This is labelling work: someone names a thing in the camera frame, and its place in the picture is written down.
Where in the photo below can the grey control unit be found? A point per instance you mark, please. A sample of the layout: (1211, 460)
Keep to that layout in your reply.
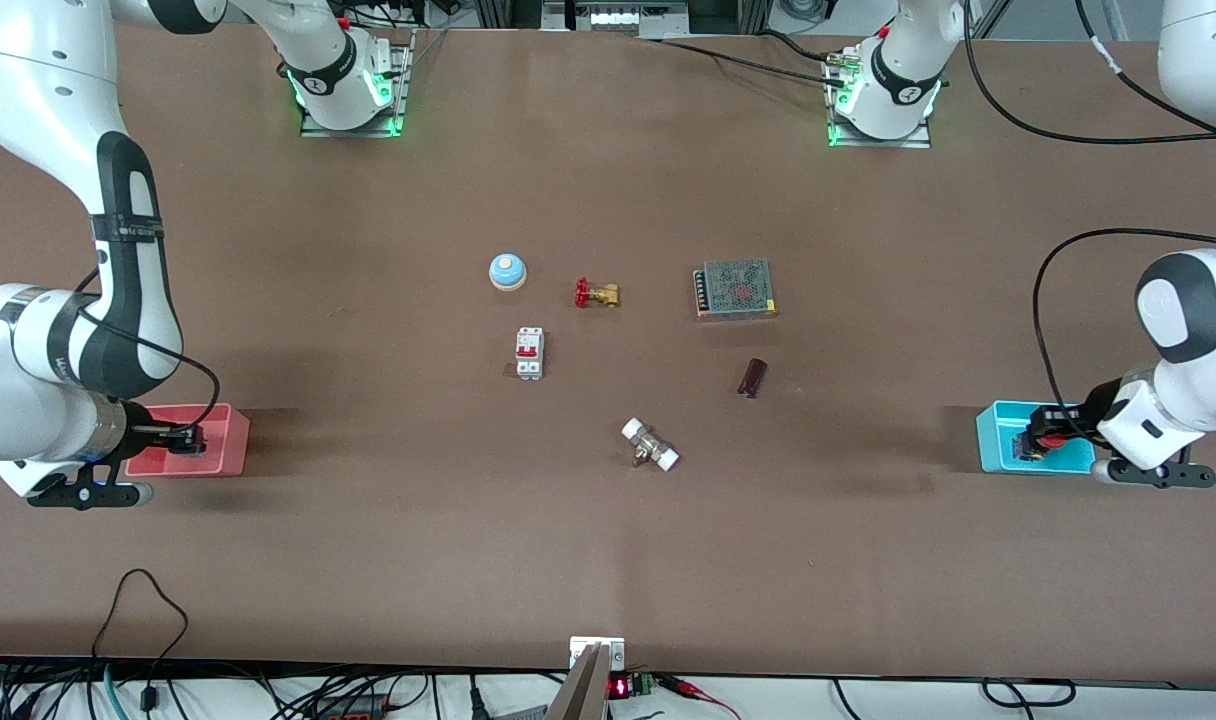
(613, 15)

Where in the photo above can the cyan plastic box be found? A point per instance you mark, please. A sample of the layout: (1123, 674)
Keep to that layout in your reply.
(998, 440)

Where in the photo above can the blue round bell button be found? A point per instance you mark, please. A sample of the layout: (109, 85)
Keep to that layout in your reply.
(507, 271)

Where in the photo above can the white red circuit breaker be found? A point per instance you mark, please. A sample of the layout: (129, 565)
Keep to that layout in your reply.
(529, 353)

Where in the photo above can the red clip lead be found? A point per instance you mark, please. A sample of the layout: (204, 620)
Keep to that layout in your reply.
(693, 690)

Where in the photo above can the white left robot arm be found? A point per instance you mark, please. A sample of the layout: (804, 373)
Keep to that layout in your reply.
(1188, 320)

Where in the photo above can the pink plastic box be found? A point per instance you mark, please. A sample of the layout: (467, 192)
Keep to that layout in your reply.
(223, 440)

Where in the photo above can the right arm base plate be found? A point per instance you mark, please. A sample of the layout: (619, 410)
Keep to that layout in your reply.
(393, 110)

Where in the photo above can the dark brown cylinder capacitor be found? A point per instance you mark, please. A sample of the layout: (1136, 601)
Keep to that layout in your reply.
(752, 377)

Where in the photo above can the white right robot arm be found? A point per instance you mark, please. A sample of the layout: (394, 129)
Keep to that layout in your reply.
(28, 90)

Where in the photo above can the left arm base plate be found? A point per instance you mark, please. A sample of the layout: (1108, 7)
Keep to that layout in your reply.
(918, 138)

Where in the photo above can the grey metal bar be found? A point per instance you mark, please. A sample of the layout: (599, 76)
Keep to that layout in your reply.
(580, 695)

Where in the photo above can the metal mesh power supply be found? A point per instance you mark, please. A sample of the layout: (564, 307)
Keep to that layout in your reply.
(736, 288)

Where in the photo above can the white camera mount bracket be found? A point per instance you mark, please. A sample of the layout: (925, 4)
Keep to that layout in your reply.
(583, 648)

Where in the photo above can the red digit display module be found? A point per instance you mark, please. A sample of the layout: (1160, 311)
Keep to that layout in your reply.
(630, 686)

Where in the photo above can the metal fitting white ends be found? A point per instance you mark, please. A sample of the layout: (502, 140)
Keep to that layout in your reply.
(650, 445)

